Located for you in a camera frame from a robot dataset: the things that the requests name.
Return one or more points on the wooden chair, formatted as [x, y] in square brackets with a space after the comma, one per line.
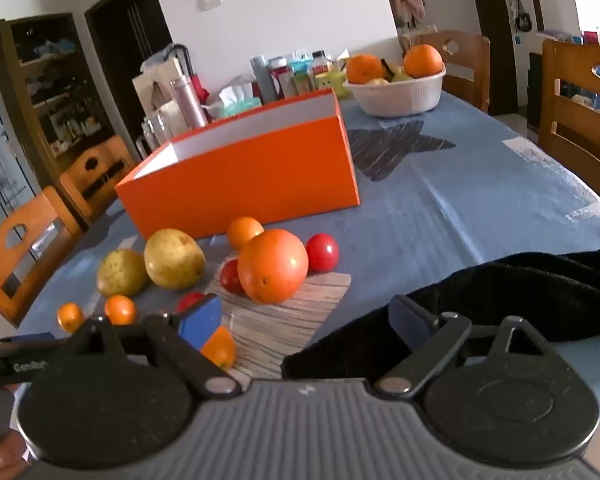
[97, 180]
[575, 130]
[25, 255]
[467, 60]

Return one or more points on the tissue box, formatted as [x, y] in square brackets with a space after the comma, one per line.
[235, 100]

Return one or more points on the large orange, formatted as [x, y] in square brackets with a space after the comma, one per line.
[272, 265]

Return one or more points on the orange in bowl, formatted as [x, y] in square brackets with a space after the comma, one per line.
[364, 70]
[423, 61]

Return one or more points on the orange cardboard box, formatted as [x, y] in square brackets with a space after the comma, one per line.
[255, 175]

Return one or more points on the glass mug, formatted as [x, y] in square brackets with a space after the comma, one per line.
[149, 135]

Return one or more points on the red tomato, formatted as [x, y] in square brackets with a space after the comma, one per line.
[323, 253]
[230, 277]
[189, 301]

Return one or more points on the dark wooden cabinet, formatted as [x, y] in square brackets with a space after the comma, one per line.
[55, 90]

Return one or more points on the person's left hand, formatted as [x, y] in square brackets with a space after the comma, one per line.
[2, 452]

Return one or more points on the glass jar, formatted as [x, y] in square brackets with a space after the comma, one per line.
[164, 127]

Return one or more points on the grey bottle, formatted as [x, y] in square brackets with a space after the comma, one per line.
[264, 77]

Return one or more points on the pink thermos bottle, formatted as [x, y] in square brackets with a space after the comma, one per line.
[189, 102]

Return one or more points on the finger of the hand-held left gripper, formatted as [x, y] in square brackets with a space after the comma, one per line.
[25, 360]

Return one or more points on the small yellow pear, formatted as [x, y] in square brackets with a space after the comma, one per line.
[121, 272]

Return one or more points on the large yellow pear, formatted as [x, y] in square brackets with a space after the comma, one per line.
[174, 259]

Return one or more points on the green container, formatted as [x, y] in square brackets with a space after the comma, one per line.
[332, 81]

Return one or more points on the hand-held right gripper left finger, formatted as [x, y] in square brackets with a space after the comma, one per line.
[200, 320]

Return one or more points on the beige paper bag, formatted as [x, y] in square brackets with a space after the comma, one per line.
[155, 85]

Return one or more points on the teal box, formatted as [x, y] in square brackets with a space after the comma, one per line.
[300, 75]

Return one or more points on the blue printed tablecloth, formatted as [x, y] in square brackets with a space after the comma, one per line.
[455, 200]

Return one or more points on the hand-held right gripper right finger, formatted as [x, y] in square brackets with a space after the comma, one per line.
[409, 320]

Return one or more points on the small orange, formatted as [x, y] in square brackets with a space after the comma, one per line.
[222, 350]
[70, 317]
[120, 310]
[244, 232]

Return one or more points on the white fruit bowl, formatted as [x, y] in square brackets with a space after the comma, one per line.
[397, 97]

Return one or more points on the black cloth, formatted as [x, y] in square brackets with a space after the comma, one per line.
[530, 300]

